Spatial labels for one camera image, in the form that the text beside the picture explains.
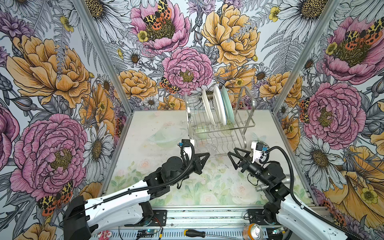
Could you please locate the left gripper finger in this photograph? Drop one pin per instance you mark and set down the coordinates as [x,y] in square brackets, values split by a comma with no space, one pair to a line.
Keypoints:
[201,158]
[198,167]

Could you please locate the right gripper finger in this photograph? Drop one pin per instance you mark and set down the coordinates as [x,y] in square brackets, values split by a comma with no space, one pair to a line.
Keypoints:
[240,164]
[238,156]

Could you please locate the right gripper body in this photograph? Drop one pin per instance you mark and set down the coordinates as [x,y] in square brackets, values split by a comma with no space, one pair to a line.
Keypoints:
[256,170]

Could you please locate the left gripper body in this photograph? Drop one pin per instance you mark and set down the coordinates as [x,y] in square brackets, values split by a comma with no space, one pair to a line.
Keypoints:
[187,168]

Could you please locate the clear faceted glass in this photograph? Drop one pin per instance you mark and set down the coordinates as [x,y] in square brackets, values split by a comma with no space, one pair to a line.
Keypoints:
[211,148]

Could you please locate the light green ceramic bowl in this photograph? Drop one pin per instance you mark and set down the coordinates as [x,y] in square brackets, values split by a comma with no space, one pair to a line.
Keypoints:
[202,133]

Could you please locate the steel two-tier dish rack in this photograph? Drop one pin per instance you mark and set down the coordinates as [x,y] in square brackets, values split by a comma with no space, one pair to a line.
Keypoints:
[243,104]

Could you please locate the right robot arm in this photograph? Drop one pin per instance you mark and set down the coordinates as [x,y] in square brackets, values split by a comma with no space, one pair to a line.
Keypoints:
[283,206]

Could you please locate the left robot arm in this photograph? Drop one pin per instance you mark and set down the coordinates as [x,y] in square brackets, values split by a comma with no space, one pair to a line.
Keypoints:
[131,206]

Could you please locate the grey metal cylinder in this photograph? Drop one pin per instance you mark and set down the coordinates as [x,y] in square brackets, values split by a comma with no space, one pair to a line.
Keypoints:
[261,188]

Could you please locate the pale green plate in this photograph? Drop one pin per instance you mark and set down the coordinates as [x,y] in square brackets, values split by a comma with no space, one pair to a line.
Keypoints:
[228,106]

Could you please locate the cream white plate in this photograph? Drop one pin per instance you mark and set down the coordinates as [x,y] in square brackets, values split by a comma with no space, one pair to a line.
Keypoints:
[208,107]

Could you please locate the roll of tape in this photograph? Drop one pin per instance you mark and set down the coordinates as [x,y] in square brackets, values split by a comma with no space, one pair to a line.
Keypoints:
[253,232]

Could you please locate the black yellow screwdriver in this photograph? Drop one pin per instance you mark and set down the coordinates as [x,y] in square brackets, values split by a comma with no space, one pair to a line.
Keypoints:
[201,234]

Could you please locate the white patterned plate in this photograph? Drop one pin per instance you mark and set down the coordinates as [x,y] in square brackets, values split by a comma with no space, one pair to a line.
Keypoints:
[219,105]

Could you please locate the green circuit board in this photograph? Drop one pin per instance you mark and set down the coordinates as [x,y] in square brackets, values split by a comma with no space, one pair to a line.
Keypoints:
[148,233]

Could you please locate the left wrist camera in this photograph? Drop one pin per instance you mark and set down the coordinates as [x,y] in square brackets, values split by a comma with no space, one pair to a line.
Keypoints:
[186,148]

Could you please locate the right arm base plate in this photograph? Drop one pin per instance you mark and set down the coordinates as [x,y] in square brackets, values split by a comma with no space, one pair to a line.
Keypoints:
[261,217]

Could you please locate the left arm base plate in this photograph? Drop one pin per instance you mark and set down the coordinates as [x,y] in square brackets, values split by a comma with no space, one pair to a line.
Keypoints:
[159,219]

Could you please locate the aluminium front rail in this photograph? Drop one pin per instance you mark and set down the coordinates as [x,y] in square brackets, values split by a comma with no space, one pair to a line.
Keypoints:
[208,217]

